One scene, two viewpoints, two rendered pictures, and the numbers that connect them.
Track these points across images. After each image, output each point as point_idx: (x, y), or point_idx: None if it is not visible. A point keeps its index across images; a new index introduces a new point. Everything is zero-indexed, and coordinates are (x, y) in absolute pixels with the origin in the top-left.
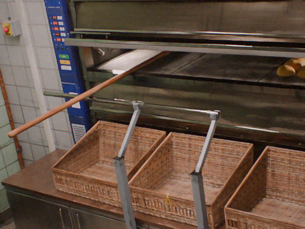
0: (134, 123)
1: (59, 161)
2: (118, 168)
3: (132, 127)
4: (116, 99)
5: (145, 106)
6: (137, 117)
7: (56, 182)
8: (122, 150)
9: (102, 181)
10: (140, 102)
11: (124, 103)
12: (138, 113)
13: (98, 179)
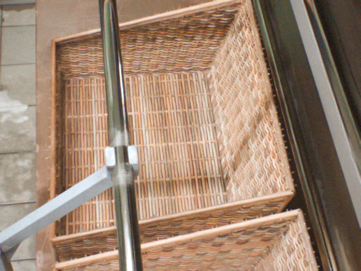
0: (78, 200)
1: (79, 35)
2: None
3: (68, 206)
4: (112, 77)
5: (114, 198)
6: (101, 190)
7: (60, 69)
8: (5, 240)
9: (50, 190)
10: (119, 167)
11: (107, 112)
12: (112, 183)
13: (51, 176)
